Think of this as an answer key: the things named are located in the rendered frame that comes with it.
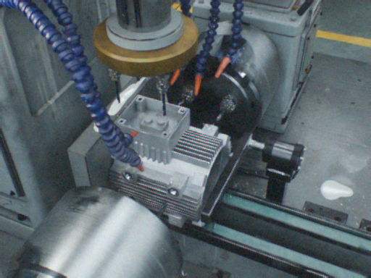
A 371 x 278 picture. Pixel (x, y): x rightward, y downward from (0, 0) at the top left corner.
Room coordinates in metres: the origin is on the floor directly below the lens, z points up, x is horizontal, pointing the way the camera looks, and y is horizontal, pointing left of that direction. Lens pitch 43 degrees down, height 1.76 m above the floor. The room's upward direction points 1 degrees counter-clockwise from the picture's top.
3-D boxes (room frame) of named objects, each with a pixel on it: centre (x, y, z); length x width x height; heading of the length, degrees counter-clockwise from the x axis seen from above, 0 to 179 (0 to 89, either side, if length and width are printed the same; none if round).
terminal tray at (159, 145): (0.74, 0.07, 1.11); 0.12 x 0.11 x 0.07; 65
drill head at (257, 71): (1.02, -0.11, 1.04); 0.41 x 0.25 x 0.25; 155
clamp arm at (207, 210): (0.69, -0.09, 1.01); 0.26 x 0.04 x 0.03; 155
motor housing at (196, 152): (0.72, 0.03, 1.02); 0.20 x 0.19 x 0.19; 65
